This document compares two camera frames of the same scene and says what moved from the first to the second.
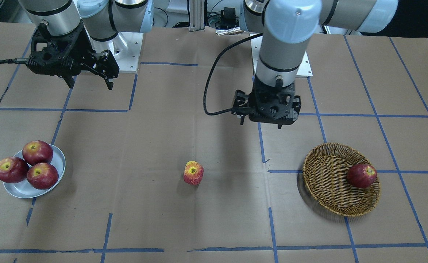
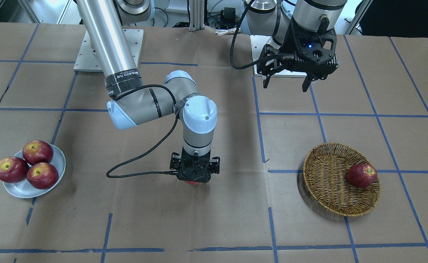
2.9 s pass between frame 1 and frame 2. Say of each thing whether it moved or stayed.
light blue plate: stayed
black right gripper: moved
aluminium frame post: stayed
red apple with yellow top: stayed
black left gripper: moved
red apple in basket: stayed
